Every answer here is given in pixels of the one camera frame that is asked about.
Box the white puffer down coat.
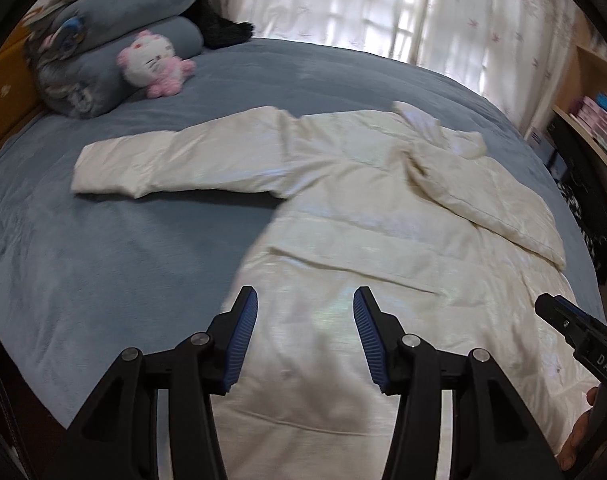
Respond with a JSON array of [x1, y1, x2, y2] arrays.
[[72, 102, 594, 479]]

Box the upper blue pillow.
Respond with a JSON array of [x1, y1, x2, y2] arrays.
[[34, 0, 195, 58]]

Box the wooden shelf unit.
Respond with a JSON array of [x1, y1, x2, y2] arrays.
[[552, 44, 607, 193]]

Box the wooden headboard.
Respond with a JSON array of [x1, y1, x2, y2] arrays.
[[0, 24, 43, 149]]

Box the white floral curtain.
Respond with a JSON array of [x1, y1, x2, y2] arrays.
[[218, 0, 578, 132]]

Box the pink boxes on shelf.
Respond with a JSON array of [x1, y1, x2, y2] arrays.
[[575, 96, 607, 144]]

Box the pink white kitty plush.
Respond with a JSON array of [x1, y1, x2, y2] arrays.
[[117, 29, 195, 99]]

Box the blue fleece bed cover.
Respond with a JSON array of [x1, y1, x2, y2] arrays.
[[0, 39, 604, 425]]

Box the lower blue pillow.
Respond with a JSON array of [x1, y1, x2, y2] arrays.
[[36, 18, 203, 119]]

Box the person right hand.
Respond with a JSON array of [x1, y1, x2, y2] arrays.
[[556, 387, 599, 471]]

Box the blue pillow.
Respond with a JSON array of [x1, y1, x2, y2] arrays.
[[34, 0, 195, 58], [36, 18, 203, 119]]

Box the black garment by pillows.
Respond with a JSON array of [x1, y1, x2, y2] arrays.
[[183, 0, 255, 50]]

